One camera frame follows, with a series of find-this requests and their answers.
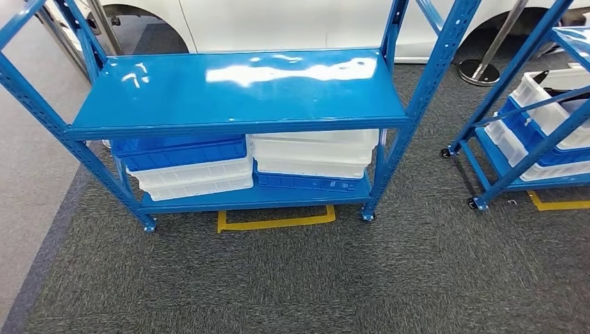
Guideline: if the blue metal shelf rack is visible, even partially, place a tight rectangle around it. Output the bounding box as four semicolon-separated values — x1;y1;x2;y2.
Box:
0;0;483;233

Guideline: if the black part in bin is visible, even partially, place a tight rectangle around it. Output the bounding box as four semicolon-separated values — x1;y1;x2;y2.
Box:
532;70;590;100

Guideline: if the white car with red stripe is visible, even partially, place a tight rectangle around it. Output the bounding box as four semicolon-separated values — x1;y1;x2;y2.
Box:
43;0;590;65

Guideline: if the chrome stanchion with round base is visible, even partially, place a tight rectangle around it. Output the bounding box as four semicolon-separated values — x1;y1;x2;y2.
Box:
457;0;531;87

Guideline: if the chrome slanted pole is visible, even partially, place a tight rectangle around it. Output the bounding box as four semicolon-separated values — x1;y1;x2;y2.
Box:
85;0;125;56

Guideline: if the blue wheeled metal rack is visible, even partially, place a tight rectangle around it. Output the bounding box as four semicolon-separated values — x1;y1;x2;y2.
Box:
440;0;590;212

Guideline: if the black-topped grey post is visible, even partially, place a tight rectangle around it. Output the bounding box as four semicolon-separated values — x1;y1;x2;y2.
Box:
34;4;88;79

